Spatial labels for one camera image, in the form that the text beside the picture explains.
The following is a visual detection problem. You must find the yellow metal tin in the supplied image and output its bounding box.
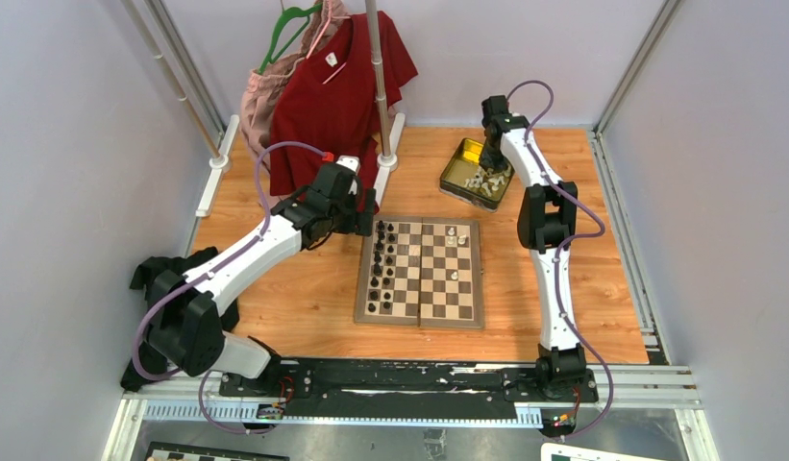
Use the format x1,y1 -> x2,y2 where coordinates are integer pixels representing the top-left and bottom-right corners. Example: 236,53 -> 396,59
439,137 -> 514,212

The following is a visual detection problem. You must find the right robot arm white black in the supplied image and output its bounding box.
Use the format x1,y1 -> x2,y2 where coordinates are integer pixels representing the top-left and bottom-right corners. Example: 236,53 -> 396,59
480,95 -> 585,401

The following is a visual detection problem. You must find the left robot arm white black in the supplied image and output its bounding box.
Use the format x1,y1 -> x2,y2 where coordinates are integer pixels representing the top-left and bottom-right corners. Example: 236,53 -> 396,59
135,156 -> 376,397

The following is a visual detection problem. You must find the pile of white chess pieces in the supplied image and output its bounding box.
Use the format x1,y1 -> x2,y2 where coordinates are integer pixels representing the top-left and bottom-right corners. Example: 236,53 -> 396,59
463,167 -> 512,199

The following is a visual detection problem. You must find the wooden chess board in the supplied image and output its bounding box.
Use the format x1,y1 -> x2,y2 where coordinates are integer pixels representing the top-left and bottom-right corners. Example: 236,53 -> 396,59
354,215 -> 485,330

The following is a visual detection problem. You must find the black chess pieces row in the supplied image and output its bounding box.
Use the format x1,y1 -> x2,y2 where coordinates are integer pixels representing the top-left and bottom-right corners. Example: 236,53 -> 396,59
366,220 -> 397,315

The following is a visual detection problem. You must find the white rack base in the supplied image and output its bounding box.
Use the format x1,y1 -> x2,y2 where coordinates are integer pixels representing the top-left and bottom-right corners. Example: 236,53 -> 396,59
374,109 -> 407,208

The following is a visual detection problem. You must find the red t-shirt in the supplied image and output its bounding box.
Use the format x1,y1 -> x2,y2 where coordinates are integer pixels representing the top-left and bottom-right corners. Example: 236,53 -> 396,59
269,14 -> 380,196

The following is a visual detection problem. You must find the pink garment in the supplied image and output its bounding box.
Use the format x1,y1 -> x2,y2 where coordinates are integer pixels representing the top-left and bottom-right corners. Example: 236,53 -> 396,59
239,1 -> 349,176

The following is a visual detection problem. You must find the green clothes hanger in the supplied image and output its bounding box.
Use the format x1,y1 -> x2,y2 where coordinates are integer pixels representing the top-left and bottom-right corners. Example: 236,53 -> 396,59
255,2 -> 323,75

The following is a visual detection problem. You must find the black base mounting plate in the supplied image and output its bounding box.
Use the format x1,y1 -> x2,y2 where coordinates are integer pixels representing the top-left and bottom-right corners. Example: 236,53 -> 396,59
219,357 -> 599,421

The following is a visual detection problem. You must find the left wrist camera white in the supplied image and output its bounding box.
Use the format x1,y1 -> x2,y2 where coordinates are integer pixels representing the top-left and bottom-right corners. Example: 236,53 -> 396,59
336,156 -> 360,175

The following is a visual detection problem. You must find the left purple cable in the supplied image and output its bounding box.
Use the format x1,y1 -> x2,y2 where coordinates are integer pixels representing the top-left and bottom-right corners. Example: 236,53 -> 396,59
131,140 -> 334,436

